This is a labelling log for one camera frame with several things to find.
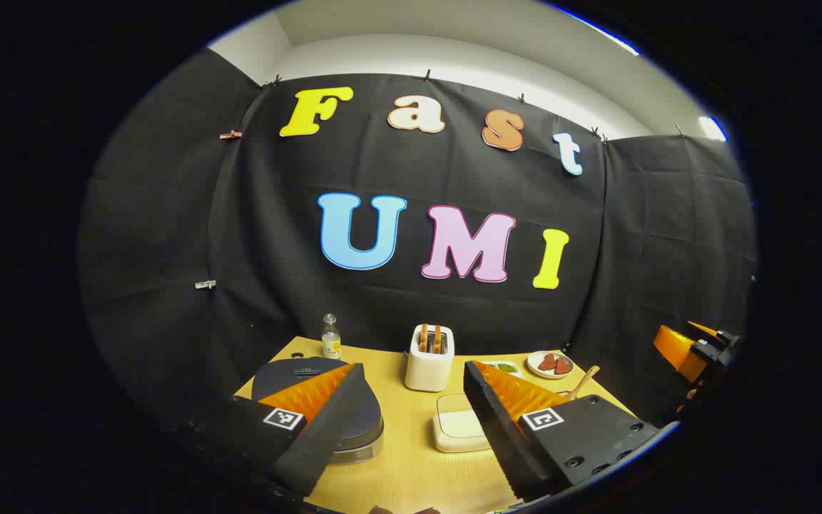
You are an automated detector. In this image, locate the dark grey rice cooker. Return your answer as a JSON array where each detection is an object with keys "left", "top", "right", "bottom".
[{"left": 251, "top": 357, "right": 385, "bottom": 466}]

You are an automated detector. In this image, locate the white toaster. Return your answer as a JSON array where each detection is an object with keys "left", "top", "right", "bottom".
[{"left": 405, "top": 324, "right": 455, "bottom": 393}]

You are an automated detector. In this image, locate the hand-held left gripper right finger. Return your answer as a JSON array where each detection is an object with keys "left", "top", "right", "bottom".
[{"left": 463, "top": 361, "right": 661, "bottom": 502}]

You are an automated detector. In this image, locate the small glass bottle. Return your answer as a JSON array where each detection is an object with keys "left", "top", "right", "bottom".
[{"left": 321, "top": 313, "right": 342, "bottom": 360}]

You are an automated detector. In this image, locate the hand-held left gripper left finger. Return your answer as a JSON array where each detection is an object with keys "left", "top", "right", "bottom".
[{"left": 190, "top": 363, "right": 367, "bottom": 498}]

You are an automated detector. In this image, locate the wooden spoon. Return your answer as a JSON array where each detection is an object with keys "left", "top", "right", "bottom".
[{"left": 561, "top": 366, "right": 601, "bottom": 400}]

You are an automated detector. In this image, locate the cream square tray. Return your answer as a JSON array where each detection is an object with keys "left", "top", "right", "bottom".
[{"left": 432, "top": 393, "right": 492, "bottom": 453}]

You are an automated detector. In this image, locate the white round plate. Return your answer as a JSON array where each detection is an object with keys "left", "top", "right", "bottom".
[{"left": 527, "top": 351, "right": 574, "bottom": 380}]

